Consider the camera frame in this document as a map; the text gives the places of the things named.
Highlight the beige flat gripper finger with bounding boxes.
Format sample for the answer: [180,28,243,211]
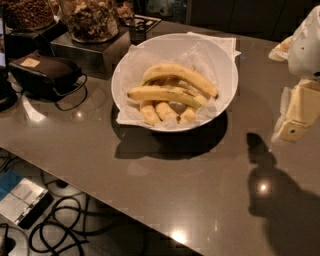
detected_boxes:
[272,79,320,143]

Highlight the white rounded gripper body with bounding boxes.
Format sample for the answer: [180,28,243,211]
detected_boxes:
[269,6,320,80]

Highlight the right lower yellow banana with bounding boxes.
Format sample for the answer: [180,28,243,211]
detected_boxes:
[179,106,196,124]

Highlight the white round bowl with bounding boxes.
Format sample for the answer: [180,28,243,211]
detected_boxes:
[110,32,240,133]

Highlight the middle lower yellow banana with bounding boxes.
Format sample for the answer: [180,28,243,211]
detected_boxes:
[155,102,178,121]

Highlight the left lower yellow banana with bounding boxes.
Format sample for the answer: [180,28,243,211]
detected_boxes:
[139,101,161,125]

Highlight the white paper napkin liner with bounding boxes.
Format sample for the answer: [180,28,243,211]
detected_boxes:
[115,31,242,131]

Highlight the black tray with items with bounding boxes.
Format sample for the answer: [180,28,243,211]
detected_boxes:
[120,15,161,33]

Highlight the glass jar with granola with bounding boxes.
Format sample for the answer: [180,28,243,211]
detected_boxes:
[58,0,119,43]

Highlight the glass jar with brown cereal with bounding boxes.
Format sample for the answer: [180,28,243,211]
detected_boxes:
[0,0,54,30]

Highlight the black headset cable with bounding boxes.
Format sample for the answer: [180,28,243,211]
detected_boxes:
[53,73,89,112]

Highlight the black cable on floor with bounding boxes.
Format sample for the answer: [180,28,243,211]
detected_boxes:
[27,194,128,256]

